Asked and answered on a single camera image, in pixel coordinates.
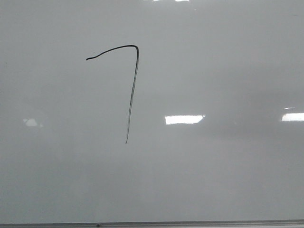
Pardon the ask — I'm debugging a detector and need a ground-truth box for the white glossy whiteboard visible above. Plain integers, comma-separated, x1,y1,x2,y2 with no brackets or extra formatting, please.
0,0,304,223

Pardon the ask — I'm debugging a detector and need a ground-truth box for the grey aluminium whiteboard frame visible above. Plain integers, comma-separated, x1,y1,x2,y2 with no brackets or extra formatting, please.
0,219,304,228

